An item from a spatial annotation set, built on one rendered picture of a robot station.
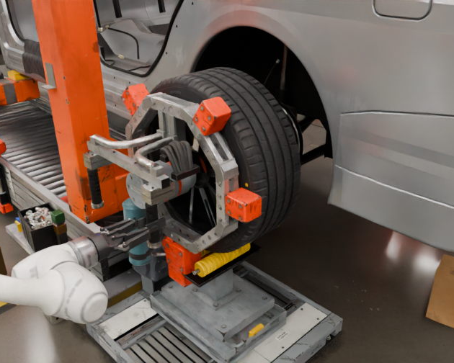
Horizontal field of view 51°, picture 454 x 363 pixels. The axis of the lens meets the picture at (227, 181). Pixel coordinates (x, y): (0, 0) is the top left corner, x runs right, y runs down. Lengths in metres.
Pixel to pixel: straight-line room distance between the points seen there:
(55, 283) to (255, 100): 0.85
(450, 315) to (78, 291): 1.85
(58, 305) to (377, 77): 1.06
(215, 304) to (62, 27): 1.21
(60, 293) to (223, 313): 1.00
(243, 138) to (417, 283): 1.51
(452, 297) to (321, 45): 1.54
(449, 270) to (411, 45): 1.64
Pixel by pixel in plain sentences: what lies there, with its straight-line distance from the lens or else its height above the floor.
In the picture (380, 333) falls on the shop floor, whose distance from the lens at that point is 2.36.
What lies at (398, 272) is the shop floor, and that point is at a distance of 2.75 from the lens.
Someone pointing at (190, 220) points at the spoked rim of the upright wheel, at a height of 0.62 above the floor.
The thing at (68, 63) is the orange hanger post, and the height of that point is 1.20.
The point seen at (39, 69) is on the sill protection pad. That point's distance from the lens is 3.43.
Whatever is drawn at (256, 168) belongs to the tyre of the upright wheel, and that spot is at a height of 0.96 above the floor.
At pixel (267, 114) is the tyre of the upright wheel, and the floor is 1.08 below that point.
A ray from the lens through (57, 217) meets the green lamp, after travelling 1.94.
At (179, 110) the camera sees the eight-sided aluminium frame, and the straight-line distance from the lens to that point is 1.53.
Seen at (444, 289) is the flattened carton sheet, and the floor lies 0.01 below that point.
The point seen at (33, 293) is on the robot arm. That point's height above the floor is 0.91.
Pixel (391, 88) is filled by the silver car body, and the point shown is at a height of 1.20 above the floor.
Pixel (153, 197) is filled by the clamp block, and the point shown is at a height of 0.93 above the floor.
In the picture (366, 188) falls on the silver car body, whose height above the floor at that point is 0.86.
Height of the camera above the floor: 1.58
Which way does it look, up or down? 27 degrees down
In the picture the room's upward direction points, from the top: 1 degrees counter-clockwise
